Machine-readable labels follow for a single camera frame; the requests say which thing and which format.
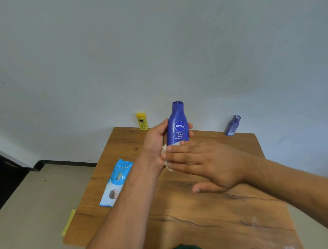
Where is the person's right hand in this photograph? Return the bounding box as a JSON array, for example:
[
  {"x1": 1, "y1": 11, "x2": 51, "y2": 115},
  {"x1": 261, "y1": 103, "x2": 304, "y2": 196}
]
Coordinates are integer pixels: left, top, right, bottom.
[{"x1": 161, "y1": 140, "x2": 248, "y2": 194}]

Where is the yellow lotion bottle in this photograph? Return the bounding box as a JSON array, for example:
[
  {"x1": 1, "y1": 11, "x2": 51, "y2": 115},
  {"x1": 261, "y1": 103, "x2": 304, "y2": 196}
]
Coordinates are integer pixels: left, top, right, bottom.
[{"x1": 136, "y1": 113, "x2": 149, "y2": 131}]

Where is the white wipe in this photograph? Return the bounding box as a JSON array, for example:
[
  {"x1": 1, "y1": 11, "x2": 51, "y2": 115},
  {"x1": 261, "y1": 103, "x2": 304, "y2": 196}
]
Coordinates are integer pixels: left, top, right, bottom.
[{"x1": 161, "y1": 144, "x2": 175, "y2": 172}]

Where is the person's left forearm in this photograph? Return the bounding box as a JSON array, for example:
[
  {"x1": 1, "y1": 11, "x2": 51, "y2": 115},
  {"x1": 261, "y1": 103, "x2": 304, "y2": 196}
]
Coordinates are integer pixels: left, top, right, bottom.
[{"x1": 86, "y1": 153, "x2": 166, "y2": 249}]

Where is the yellow paper sheet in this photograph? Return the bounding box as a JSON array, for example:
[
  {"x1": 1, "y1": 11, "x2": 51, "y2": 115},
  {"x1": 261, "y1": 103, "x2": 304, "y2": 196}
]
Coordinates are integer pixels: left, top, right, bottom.
[{"x1": 61, "y1": 209, "x2": 77, "y2": 237}]

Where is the small blue lotion bottle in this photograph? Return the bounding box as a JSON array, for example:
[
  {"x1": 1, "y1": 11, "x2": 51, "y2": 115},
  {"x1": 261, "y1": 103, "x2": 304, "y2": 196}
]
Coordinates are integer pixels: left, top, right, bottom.
[{"x1": 224, "y1": 115, "x2": 241, "y2": 137}]

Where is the person's right forearm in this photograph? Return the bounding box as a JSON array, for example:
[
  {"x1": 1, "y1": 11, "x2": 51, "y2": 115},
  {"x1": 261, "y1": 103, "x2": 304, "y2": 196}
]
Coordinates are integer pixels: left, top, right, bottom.
[{"x1": 241, "y1": 153, "x2": 328, "y2": 229}]

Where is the light blue wet wipes packet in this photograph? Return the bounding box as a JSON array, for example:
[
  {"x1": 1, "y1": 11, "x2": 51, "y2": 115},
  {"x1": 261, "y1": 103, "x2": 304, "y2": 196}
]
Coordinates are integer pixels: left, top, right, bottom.
[{"x1": 99, "y1": 159, "x2": 134, "y2": 207}]

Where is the person's left hand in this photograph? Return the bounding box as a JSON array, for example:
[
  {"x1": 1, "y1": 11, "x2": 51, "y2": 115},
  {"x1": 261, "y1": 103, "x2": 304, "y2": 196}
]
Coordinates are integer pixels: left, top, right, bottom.
[{"x1": 140, "y1": 119, "x2": 194, "y2": 173}]

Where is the black low furniture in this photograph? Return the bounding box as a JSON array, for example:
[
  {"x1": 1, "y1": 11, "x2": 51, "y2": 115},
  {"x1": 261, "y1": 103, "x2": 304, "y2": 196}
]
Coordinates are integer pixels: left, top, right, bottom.
[{"x1": 0, "y1": 150, "x2": 45, "y2": 210}]

